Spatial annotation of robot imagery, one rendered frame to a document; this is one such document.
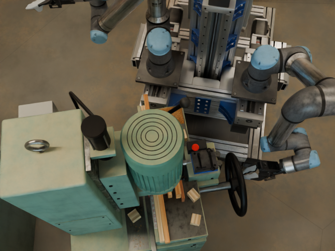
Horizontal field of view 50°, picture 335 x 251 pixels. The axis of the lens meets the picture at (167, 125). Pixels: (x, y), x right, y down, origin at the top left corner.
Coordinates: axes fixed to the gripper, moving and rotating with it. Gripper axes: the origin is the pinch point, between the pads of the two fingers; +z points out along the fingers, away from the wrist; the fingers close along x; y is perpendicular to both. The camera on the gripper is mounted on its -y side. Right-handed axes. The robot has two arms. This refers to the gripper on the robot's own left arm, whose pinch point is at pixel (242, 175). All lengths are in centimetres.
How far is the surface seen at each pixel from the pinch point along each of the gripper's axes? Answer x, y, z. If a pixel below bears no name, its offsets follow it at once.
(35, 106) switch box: 3, -103, 27
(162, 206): -16.7, -38.9, 23.9
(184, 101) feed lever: 4, -76, -8
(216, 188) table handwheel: -8.5, -17.1, 7.9
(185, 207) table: -17.2, -30.8, 17.4
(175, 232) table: -26.5, -33.2, 22.1
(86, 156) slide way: -15, -98, 11
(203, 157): 0.5, -35.5, 4.5
